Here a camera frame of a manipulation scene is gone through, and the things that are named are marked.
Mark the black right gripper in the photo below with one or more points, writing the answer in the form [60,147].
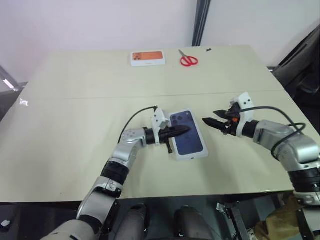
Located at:
[233,125]

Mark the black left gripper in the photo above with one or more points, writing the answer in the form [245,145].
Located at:
[166,135]

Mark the white phone box lid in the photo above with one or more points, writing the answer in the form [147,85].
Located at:
[192,142]

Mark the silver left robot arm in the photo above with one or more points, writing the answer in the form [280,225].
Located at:
[120,155]

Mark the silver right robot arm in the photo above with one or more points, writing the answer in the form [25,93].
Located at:
[295,147]

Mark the orange print phone box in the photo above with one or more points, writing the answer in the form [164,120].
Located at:
[148,58]

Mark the small black clip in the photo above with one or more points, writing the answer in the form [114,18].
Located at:
[209,49]

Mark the dark rounded shape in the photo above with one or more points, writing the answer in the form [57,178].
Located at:
[135,222]
[191,225]

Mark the black chair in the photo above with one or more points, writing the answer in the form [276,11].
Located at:
[302,65]

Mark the khaki trouser leg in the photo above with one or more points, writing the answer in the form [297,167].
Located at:
[277,220]

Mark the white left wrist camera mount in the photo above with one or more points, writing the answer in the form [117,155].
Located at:
[158,118]

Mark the metal table leg bracket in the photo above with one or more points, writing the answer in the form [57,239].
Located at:
[232,217]

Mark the dark vertical post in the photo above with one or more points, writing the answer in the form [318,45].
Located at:
[201,22]

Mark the metal frame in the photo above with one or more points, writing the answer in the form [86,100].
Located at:
[10,82]

